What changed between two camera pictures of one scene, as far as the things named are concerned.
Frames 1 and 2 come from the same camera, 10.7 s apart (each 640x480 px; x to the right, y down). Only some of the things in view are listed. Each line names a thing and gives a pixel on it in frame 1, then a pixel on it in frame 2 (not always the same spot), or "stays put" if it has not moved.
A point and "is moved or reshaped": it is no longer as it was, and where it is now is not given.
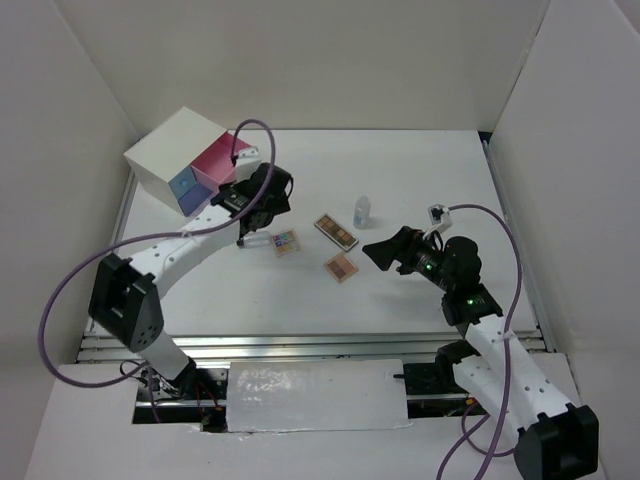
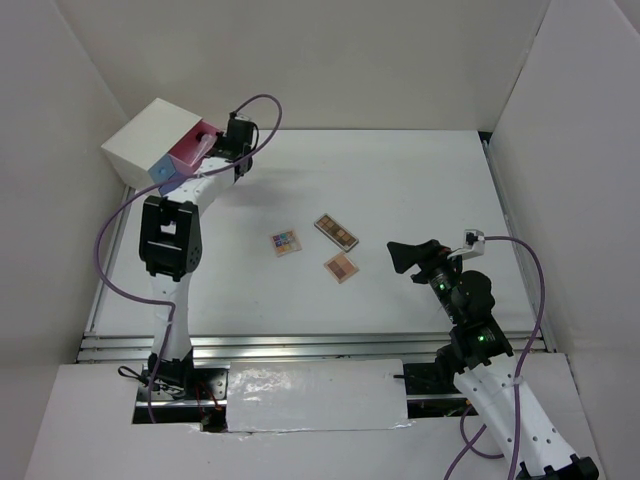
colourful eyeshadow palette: (285, 242) stays put
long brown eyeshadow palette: (336, 232) stays put
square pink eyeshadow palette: (341, 267) stays put
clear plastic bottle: (361, 214) to (206, 143)
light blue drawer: (182, 182) is moved or reshaped
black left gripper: (238, 187) to (220, 136)
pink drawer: (215, 167) is moved or reshaped
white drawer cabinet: (167, 151) is moved or reshaped
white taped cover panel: (310, 395) stays put
